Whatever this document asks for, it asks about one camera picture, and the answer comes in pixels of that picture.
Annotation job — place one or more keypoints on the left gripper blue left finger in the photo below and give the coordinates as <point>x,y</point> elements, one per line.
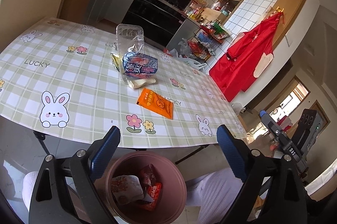
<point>101,152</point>

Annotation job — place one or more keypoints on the orange sachet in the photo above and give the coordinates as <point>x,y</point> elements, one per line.
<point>154,102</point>

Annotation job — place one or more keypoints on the blue snack wrapper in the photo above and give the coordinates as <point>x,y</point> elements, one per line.
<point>138,65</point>

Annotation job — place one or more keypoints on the red apron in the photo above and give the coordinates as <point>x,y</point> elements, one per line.
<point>247,58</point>

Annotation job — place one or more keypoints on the checkered bunny tablecloth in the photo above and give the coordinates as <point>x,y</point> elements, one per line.
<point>58,78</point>

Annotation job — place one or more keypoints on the wire storage rack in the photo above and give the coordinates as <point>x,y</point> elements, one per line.
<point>207,39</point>

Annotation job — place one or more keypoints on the gold foil wrapper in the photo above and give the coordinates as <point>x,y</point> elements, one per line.
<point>116,61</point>

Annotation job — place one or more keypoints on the clear plastic tray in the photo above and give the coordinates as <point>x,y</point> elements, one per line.
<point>129,39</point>

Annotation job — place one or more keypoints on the pink trash bin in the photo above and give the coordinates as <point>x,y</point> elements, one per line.
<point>145,187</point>

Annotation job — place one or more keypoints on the black oven stove unit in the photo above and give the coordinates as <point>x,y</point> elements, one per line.
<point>158,19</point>

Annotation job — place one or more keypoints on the white plastic bag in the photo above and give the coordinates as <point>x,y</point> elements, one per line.
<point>191,62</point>

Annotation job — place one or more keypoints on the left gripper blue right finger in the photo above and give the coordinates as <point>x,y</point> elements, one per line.
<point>236,152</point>

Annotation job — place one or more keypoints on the grey kitchen cabinets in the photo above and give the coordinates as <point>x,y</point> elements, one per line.
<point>111,10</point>

